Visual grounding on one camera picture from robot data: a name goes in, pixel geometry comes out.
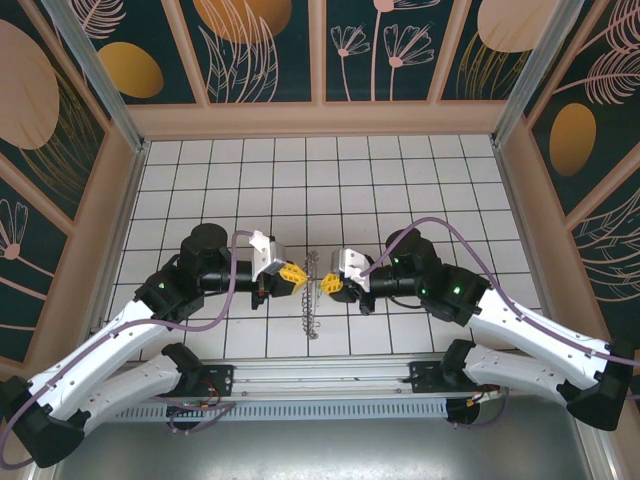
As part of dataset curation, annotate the thin aluminium side rail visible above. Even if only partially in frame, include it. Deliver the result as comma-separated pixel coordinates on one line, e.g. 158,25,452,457
88,141,150,334
491,142,564,321

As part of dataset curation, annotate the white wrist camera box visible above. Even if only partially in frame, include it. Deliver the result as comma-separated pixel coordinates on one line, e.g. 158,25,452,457
248,229,289,282
335,247,374,295

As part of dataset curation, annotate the long aluminium base rail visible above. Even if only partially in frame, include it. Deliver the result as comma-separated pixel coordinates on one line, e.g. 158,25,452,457
47,355,589,401

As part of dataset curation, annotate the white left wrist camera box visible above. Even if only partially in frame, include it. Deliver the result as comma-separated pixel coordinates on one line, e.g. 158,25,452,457
248,229,289,282

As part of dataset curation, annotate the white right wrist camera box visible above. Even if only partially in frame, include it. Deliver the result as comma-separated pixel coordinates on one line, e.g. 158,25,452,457
335,247,374,295

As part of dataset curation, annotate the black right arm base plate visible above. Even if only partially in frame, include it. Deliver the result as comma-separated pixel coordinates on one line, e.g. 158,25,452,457
407,360,501,396

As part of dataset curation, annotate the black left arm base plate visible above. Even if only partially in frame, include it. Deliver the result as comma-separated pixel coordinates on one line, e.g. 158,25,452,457
143,364,236,399

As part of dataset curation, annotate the grey metal sheet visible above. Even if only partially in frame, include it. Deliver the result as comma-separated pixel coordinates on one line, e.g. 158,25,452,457
29,394,616,480

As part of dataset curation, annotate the grey slotted cable duct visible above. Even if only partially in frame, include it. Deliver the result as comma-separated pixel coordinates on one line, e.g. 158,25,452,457
99,398,449,422

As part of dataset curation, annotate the aluminium corner post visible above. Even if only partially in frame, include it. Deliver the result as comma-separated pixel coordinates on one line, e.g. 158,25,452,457
491,0,589,149
42,0,149,154

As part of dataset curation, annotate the small circuit board with wires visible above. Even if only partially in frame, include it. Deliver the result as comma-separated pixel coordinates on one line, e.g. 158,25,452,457
166,398,214,416

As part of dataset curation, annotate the yellow connector with wires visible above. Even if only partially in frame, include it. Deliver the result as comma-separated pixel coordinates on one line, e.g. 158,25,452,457
464,388,501,409

